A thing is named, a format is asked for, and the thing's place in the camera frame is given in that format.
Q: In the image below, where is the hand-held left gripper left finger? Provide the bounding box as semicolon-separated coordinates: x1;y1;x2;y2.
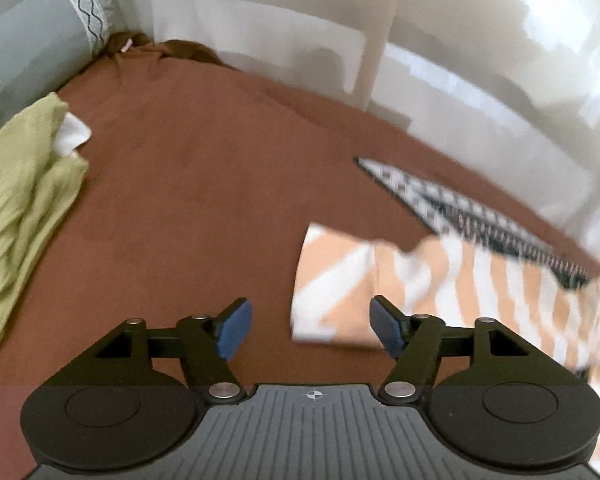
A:
80;297;254;404

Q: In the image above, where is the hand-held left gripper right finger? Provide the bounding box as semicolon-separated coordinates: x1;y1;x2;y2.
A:
370;295;539;405

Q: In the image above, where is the orange white striped shirt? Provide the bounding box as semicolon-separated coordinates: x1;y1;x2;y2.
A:
290;224;600;476

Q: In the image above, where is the dark blue patterned mat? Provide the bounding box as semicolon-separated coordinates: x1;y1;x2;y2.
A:
355;156;600;291

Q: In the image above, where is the light green cloth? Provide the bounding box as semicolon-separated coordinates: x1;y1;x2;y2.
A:
0;92;90;353

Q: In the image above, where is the white cloth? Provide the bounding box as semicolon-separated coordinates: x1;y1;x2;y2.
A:
54;111;92;157

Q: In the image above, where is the grey bolster pillow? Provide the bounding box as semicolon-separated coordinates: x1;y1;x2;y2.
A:
0;0;115;138

